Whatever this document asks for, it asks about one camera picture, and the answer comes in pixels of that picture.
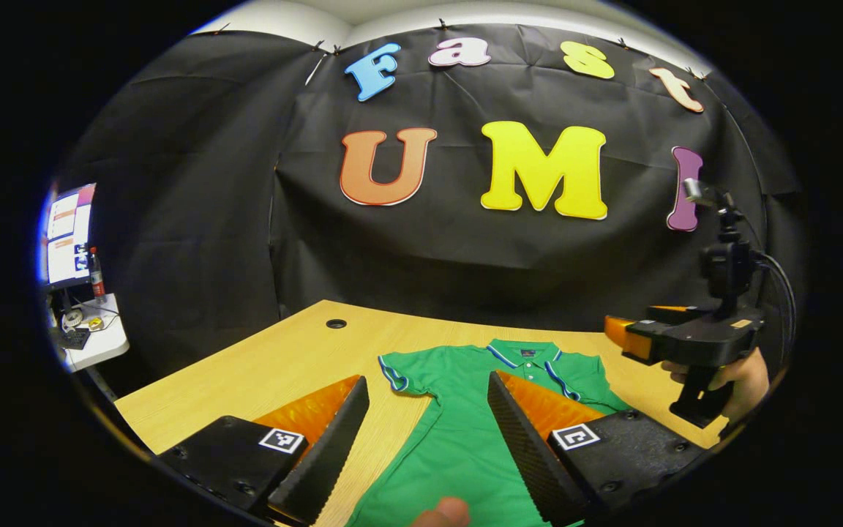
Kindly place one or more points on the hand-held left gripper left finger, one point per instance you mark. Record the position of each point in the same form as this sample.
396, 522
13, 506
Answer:
326, 446

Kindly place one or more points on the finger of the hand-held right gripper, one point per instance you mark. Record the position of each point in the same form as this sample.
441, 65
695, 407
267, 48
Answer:
677, 313
623, 337

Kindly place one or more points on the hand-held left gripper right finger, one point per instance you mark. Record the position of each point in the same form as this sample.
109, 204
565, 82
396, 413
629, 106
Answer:
527, 450

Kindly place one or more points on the green T-shirt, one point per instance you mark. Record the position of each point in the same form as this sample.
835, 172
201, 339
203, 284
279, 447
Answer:
465, 439

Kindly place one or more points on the white side table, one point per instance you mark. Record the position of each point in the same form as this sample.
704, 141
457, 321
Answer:
103, 348

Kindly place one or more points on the small yellow item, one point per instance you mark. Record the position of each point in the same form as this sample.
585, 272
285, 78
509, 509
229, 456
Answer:
95, 323

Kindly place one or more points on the small black device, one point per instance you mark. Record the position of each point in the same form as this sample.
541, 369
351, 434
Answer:
75, 339

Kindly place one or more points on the roll of tape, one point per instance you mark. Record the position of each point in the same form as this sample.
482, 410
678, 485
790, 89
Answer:
72, 319

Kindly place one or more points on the red bottle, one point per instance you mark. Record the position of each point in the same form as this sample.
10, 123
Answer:
97, 278

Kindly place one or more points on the computer monitor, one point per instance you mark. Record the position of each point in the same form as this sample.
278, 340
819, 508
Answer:
66, 234

